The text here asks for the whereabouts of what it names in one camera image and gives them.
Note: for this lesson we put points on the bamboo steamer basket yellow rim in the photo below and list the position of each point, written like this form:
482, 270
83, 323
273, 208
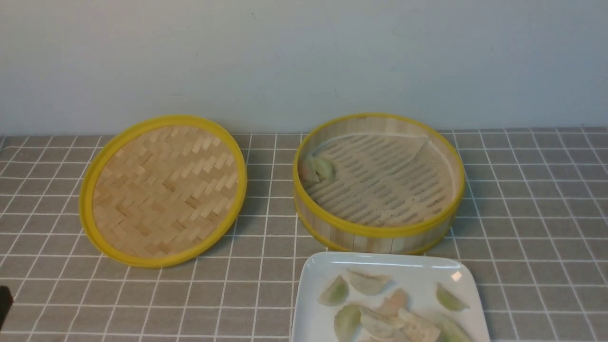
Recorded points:
398, 187

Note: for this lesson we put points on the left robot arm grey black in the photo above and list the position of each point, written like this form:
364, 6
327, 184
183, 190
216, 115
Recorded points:
6, 302

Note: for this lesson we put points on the white dumpling plate top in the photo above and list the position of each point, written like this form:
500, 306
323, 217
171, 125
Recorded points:
368, 285

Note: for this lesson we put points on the white dumpling plate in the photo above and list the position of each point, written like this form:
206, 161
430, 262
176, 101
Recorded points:
379, 325
416, 328
368, 285

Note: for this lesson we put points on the white square plate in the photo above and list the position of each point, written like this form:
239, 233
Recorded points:
417, 275

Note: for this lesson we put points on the green dumpling plate lower left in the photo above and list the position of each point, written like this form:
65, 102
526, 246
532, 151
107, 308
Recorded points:
346, 322

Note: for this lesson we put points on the pink dumpling plate centre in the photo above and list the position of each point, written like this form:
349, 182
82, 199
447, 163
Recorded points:
394, 303

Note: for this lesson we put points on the white dumpling plate centre right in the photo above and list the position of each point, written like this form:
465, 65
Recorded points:
416, 328

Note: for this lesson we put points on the large green dumpling plate right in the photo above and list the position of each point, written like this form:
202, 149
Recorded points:
450, 329

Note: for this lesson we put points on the pale dumpling in steamer left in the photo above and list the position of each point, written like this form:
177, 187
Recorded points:
307, 170

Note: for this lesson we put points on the green dumpling in steamer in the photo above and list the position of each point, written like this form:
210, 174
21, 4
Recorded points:
323, 169

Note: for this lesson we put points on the bamboo steamer lid yellow rim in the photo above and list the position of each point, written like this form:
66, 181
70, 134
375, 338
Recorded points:
163, 191

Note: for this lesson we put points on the grey checked tablecloth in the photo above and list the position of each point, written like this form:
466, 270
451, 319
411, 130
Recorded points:
532, 229

